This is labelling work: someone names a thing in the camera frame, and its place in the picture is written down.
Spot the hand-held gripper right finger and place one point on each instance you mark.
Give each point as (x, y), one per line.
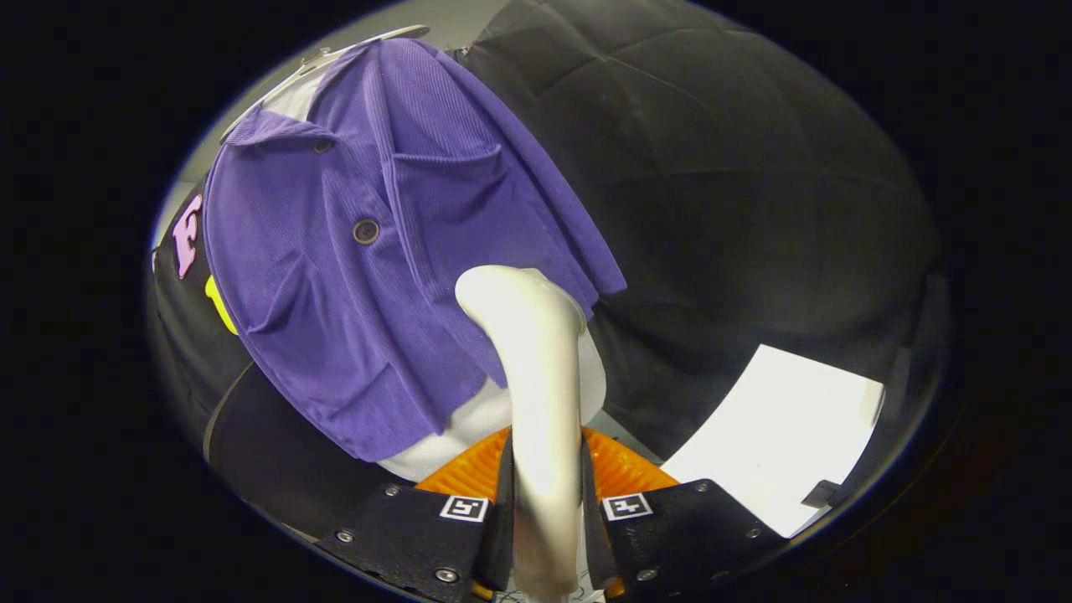
(678, 532)

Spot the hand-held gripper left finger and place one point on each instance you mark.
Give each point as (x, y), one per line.
(419, 536)

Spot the white flat board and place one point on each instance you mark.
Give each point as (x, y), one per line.
(787, 435)

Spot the grey drawer cabinet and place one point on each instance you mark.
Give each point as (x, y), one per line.
(276, 452)

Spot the white clothes hanger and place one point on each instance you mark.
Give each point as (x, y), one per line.
(377, 37)

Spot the white mannequin torso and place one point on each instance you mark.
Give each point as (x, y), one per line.
(469, 427)

